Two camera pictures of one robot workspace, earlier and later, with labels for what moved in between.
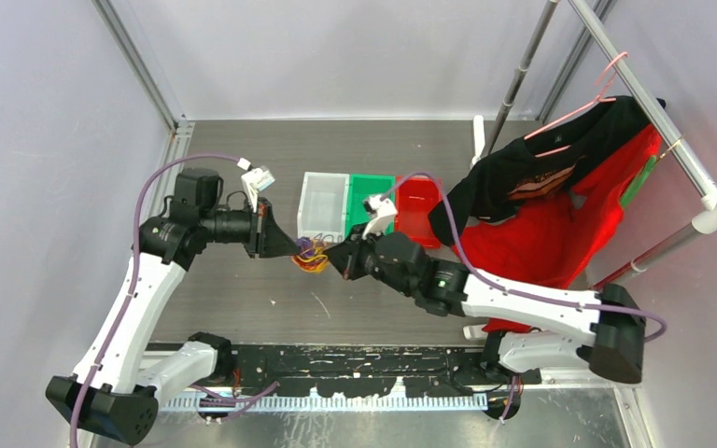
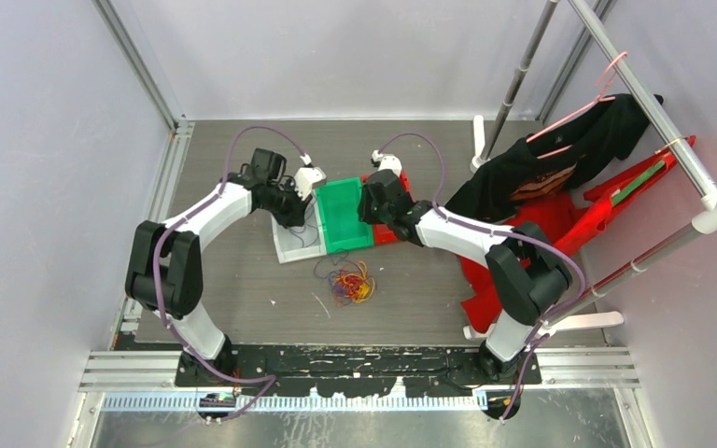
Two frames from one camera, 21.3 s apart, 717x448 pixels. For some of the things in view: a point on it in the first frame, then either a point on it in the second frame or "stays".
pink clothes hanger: [598, 99] stays
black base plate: [452, 370] stays
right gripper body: [372, 264] to [370, 213]
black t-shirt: [523, 175] stays
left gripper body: [258, 225] to [284, 203]
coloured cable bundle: [312, 257] to [349, 280]
